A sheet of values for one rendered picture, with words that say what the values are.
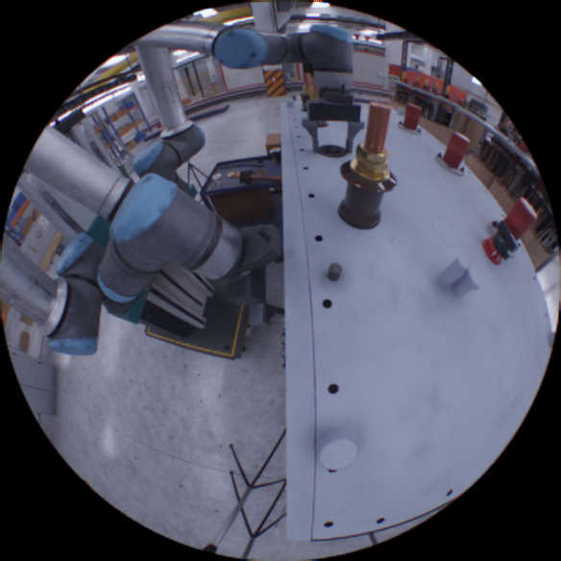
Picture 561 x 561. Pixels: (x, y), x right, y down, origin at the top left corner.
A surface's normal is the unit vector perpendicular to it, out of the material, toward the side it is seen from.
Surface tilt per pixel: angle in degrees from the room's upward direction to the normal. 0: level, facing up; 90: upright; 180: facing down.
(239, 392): 0
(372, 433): 0
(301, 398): 11
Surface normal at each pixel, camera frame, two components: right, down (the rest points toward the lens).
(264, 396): -0.11, -0.45
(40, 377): 0.99, -0.06
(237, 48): -0.38, 0.86
